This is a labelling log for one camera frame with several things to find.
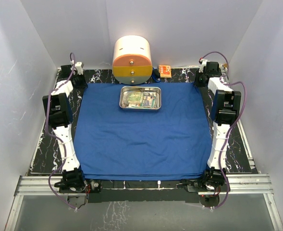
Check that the blue black clip tool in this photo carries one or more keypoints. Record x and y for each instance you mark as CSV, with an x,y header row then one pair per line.
x,y
155,75

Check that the small orange spiral notebook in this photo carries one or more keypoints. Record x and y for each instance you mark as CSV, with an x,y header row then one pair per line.
x,y
164,71

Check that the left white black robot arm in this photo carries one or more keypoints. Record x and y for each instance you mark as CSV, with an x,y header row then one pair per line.
x,y
59,118

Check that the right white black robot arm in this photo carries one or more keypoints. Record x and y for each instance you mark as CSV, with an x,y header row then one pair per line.
x,y
224,113

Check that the packaged supplies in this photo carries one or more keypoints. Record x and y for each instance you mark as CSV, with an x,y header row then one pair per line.
x,y
139,100

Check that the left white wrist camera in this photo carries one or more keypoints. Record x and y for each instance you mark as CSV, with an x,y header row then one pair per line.
x,y
77,68

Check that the steel instrument tray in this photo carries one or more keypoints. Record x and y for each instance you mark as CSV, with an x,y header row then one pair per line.
x,y
155,90

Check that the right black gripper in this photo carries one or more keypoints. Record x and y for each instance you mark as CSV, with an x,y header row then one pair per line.
x,y
197,83

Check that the blue surgical cloth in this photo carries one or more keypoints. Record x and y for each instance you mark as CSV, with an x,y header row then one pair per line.
x,y
115,144

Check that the round three-drawer storage box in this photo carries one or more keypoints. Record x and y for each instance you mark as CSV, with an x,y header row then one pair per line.
x,y
132,64

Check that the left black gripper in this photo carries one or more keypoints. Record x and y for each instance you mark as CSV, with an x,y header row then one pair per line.
x,y
84,85

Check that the aluminium frame rail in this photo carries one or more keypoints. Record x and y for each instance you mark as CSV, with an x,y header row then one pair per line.
x,y
100,191

